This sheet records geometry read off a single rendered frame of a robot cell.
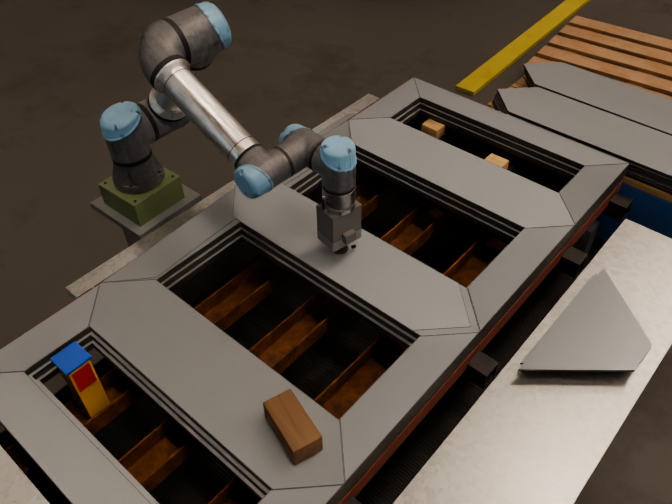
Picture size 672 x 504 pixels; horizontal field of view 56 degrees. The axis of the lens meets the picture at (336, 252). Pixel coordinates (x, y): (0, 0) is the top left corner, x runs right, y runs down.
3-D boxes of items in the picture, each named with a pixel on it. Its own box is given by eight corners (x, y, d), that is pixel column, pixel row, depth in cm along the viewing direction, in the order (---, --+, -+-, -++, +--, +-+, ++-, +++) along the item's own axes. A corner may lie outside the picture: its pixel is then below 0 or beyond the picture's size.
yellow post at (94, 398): (113, 410, 145) (90, 360, 131) (95, 425, 142) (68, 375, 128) (101, 398, 147) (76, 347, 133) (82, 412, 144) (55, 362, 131)
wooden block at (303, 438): (323, 450, 117) (322, 436, 113) (294, 466, 115) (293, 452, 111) (292, 401, 124) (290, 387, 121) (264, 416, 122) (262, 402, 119)
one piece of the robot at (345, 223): (338, 215, 137) (339, 267, 149) (370, 198, 141) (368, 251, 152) (311, 192, 143) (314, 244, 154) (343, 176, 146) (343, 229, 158)
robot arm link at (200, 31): (127, 116, 189) (159, 8, 141) (169, 95, 196) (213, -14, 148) (151, 149, 189) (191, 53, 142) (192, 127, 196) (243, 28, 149)
